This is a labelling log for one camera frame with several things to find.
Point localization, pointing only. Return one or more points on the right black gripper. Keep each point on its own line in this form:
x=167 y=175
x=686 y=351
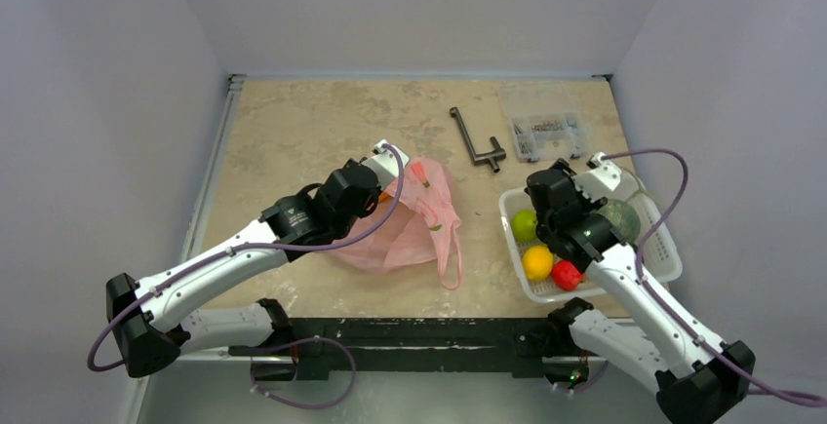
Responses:
x=542 y=191

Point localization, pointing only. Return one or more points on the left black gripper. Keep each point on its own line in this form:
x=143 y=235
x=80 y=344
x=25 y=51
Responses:
x=374 y=197

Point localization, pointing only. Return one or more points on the pink plastic bag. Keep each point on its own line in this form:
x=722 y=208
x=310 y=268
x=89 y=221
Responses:
x=422 y=229

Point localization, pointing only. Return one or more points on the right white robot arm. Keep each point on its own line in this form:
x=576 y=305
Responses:
x=694 y=374

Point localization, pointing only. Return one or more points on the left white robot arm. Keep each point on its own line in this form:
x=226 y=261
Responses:
x=153 y=321

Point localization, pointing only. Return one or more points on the green fake lime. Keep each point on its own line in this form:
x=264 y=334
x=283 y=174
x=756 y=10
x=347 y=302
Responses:
x=523 y=226

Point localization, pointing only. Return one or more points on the yellow fake lemon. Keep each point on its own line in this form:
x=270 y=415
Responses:
x=537 y=263

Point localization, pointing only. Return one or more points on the green fake melon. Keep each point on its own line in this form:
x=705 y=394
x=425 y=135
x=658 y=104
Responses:
x=623 y=217

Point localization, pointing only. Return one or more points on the red fake strawberry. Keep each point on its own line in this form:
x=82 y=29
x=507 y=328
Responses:
x=566 y=276

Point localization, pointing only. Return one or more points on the clear plastic screw box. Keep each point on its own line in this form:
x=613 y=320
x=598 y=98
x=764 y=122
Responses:
x=544 y=122

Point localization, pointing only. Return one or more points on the white plastic basket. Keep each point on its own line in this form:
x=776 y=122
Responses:
x=660 y=255

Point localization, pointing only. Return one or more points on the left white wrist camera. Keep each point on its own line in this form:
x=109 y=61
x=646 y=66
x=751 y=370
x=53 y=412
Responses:
x=387 y=162

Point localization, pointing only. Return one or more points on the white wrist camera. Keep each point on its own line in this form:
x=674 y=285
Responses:
x=387 y=162
x=605 y=179

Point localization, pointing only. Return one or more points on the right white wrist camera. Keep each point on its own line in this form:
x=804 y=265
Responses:
x=605 y=179

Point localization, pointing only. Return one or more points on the black metal base rail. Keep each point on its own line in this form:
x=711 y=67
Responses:
x=313 y=348

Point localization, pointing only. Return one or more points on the aluminium frame rail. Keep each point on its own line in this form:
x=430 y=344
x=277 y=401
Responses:
x=275 y=136

